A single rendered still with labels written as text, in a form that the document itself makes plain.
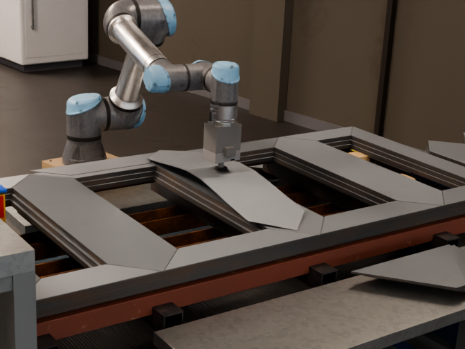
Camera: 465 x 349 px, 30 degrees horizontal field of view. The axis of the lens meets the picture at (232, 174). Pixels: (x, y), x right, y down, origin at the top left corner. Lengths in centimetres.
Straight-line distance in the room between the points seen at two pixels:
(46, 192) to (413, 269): 98
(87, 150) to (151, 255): 103
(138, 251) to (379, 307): 57
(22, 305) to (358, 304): 84
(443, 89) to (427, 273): 357
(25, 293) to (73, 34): 659
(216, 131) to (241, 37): 448
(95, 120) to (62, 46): 511
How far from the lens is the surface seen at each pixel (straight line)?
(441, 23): 564
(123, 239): 206
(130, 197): 285
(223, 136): 237
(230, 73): 233
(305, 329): 193
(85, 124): 294
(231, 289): 204
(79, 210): 225
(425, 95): 575
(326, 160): 274
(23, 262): 153
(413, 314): 205
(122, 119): 298
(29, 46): 787
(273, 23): 643
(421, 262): 223
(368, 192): 252
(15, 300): 156
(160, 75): 235
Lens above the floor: 166
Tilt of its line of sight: 18 degrees down
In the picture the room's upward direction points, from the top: 3 degrees clockwise
